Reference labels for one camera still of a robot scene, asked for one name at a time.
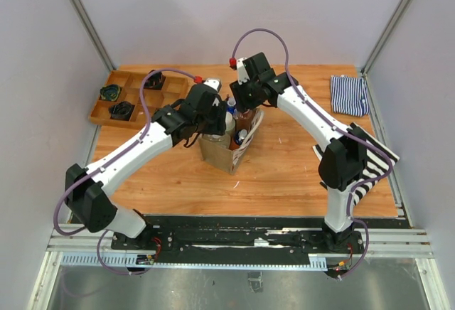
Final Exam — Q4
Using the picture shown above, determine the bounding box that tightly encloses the orange spray bottle front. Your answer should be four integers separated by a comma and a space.
229, 129, 248, 151

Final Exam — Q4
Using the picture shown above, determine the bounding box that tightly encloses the clear bottle pink cap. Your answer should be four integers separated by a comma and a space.
233, 110, 256, 132

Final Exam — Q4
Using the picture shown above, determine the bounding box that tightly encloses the green patterned rolled belt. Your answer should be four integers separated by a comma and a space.
100, 84, 122, 102

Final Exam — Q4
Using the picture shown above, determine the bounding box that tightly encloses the wooden compartment tray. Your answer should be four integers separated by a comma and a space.
89, 70, 190, 129

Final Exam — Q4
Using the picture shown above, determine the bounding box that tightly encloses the blue white striped cloth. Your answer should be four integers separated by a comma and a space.
330, 75, 370, 117

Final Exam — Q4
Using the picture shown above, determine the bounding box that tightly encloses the orange spray bottle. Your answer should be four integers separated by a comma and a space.
229, 129, 248, 151
227, 97, 237, 119

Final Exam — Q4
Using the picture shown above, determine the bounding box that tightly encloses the canvas tote bag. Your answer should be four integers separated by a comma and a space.
198, 109, 264, 175

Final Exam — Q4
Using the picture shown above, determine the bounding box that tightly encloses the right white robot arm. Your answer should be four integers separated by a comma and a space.
229, 53, 367, 253

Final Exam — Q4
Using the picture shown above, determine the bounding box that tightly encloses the small black rolled belt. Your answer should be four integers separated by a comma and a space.
144, 73, 166, 90

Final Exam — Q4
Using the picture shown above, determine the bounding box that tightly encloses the clear bottle white cap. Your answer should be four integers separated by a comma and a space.
203, 134, 231, 149

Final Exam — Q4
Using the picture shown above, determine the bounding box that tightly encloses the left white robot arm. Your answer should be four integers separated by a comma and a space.
65, 79, 226, 250

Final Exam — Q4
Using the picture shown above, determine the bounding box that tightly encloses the black white striped cloth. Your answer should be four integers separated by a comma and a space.
313, 122, 400, 205

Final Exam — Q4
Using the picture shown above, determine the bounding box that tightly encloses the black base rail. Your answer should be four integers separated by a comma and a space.
111, 215, 364, 265

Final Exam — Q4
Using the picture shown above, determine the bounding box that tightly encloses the orange spray bottle back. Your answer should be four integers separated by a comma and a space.
227, 97, 237, 119

